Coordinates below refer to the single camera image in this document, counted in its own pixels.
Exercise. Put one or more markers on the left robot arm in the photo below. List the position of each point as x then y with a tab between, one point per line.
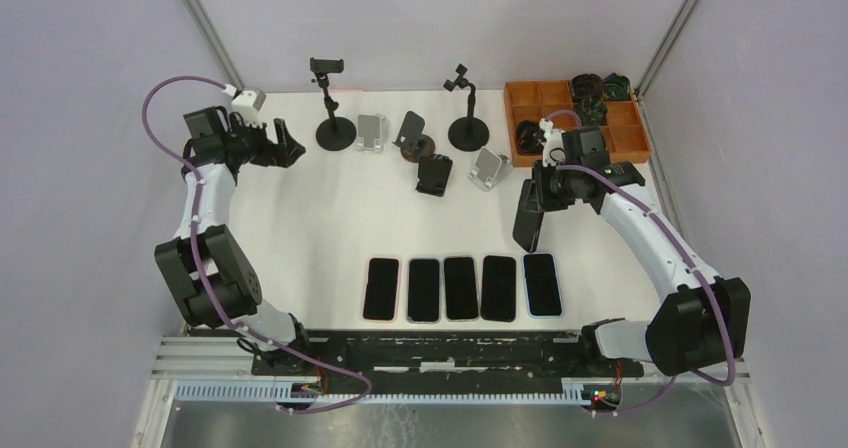
209	276

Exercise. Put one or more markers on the pink case phone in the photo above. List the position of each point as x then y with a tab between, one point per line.
381	290

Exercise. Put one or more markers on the clear case phone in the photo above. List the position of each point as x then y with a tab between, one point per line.
423	291

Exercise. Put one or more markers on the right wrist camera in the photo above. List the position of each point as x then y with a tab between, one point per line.
552	142

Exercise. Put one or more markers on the black mounting base plate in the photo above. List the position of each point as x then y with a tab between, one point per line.
414	362

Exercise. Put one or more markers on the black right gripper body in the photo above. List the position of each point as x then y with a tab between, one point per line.
558	188

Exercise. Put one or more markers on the tall black phone stand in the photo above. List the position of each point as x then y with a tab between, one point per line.
334	133
468	133

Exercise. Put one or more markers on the white slotted cable duct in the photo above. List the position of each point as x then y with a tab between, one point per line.
296	395

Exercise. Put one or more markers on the black phone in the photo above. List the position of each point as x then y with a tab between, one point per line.
460	288
528	220
498	292

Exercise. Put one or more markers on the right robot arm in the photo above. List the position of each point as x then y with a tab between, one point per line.
701	324

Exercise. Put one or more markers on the small black folding stand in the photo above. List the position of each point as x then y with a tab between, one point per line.
433	174

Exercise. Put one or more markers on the clear acrylic phone stand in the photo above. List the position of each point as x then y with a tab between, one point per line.
371	131

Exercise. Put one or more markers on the silver metal phone stand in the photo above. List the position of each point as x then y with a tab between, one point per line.
489	169

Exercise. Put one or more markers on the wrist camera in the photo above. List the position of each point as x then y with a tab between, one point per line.
247	104
552	142

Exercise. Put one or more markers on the wooden compartment tray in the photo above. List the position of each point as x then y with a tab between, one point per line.
624	130

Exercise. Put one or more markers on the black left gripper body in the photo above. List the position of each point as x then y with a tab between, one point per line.
262	153

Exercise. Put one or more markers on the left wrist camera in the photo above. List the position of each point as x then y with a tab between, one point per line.
247	104

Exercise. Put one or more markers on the white case phone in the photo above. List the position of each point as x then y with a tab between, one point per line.
542	286

